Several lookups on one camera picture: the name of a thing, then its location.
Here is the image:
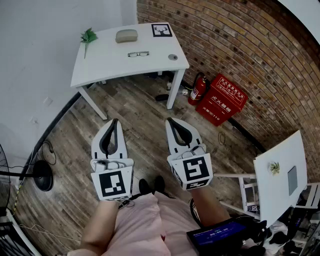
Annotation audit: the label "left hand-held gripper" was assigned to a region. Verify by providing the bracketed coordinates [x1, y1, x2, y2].
[90, 118, 135, 202]

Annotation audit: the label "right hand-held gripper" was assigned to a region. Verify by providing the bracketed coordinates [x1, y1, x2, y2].
[165, 117, 214, 191]

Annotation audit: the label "black-rimmed eyeglasses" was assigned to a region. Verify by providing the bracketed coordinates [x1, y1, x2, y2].
[127, 50, 150, 58]

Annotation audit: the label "beige glasses case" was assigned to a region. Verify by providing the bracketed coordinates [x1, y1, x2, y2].
[115, 28, 139, 44]

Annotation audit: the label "person's left forearm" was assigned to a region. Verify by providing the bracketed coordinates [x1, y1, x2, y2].
[80, 198, 120, 256]

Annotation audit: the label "person's right forearm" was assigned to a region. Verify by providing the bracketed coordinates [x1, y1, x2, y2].
[191, 184, 231, 228]

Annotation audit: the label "person's right black shoe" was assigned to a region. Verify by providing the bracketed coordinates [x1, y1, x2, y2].
[154, 175, 166, 193]

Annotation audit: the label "person's black shoe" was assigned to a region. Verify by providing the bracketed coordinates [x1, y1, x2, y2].
[154, 175, 166, 193]
[138, 178, 151, 195]

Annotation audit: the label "person's left black shoe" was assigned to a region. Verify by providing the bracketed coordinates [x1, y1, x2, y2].
[138, 178, 151, 195]

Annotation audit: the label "red fire extinguisher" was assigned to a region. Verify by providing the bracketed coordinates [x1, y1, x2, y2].
[187, 71, 211, 106]

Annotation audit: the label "red fire extinguisher box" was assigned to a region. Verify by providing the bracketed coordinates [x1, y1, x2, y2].
[195, 73, 249, 127]

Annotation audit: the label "white wooden chair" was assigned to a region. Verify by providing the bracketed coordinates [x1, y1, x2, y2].
[213, 172, 261, 216]
[296, 182, 320, 210]

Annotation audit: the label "black standing fan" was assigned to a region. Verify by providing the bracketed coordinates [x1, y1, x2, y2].
[0, 143, 54, 218]

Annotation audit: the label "person's pink clothing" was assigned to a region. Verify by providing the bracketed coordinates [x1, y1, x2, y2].
[67, 191, 203, 256]

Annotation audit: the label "small potted plant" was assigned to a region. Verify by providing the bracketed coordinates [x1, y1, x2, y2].
[267, 161, 281, 177]

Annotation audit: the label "black device with blue screen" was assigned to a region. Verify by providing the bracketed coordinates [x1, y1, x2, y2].
[186, 217, 248, 256]

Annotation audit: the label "white side table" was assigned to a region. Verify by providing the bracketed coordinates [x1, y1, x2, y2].
[252, 129, 308, 229]

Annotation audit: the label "green artificial plant sprig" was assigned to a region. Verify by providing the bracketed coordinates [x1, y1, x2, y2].
[79, 27, 99, 60]

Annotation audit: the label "black framed deer picture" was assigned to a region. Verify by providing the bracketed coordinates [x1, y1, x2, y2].
[151, 23, 173, 38]

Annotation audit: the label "grey notebook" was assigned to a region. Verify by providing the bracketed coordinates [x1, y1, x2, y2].
[287, 164, 299, 197]

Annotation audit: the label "black fan cable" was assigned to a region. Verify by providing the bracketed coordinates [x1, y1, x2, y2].
[41, 140, 57, 166]

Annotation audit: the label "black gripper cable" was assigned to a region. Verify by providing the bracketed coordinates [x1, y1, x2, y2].
[189, 198, 202, 227]

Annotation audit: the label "yellow cable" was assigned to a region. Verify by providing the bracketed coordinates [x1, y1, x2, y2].
[12, 182, 22, 216]

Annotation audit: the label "black cable bundle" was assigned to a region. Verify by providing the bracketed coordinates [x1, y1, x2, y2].
[239, 216, 273, 256]

